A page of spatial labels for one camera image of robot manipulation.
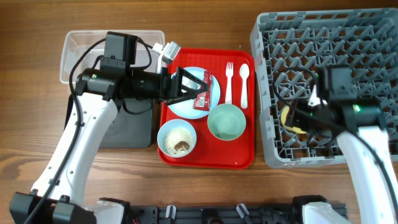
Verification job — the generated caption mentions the rice and food scraps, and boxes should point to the rice and food scraps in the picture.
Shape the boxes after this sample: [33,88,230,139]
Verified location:
[164,127,193,157]

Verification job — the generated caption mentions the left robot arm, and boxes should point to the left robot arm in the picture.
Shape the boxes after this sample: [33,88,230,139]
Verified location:
[9,32,209,223]

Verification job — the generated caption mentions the light blue bowl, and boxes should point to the light blue bowl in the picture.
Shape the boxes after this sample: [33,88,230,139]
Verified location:
[157,119,197,158]

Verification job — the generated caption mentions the mint green bowl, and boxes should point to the mint green bowl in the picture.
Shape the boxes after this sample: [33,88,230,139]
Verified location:
[207,104,246,141]

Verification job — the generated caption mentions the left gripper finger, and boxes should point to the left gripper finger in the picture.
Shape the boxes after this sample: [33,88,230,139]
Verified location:
[165,87,209,105]
[174,67,209,90]

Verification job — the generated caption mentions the red serving tray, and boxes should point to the red serving tray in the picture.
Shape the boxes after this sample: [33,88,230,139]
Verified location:
[157,48,256,169]

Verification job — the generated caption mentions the grey dishwasher rack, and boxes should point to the grey dishwasher rack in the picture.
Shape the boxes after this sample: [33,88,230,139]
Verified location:
[250,8,397,169]

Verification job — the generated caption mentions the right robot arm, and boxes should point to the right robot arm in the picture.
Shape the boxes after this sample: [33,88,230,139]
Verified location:
[285,65,397,223]

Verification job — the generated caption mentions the yellow plastic cup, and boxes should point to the yellow plastic cup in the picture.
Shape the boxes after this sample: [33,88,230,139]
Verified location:
[280,105,308,135]

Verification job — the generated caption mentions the black plastic tray bin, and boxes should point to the black plastic tray bin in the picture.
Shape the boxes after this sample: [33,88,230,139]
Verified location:
[75,93,153,149]

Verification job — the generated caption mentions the clear plastic bin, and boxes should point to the clear plastic bin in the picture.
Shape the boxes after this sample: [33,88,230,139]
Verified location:
[59,29,166,97]

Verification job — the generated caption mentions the white plastic fork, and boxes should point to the white plastic fork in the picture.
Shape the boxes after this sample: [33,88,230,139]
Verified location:
[225,62,234,104]

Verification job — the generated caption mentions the red ketchup packet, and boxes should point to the red ketchup packet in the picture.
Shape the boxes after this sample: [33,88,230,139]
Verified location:
[193,71,213,111]

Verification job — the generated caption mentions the light blue plate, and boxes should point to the light blue plate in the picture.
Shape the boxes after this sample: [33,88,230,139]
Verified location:
[169,67,221,119]

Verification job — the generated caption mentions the white plastic spoon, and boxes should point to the white plastic spoon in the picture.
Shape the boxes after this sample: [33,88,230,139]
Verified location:
[239,63,250,109]

